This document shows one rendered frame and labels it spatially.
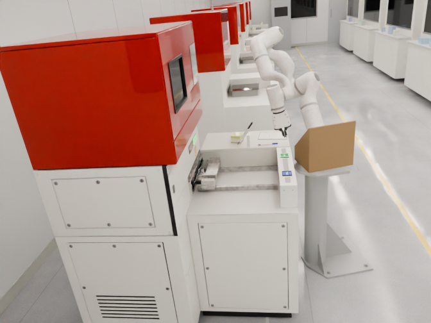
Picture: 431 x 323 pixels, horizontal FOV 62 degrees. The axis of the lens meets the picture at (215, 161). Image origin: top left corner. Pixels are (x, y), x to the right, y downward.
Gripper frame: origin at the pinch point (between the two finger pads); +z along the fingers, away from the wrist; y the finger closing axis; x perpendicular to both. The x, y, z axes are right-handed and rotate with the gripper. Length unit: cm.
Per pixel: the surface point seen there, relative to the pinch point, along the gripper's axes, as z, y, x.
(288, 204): 26.2, -5.6, -40.2
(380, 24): 71, 268, 794
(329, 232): 92, 14, 17
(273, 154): 18.1, -11.0, 14.9
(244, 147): 8.8, -29.6, 15.9
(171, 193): -8, -57, -66
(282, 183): 14.0, -6.3, -37.9
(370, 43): 114, 241, 802
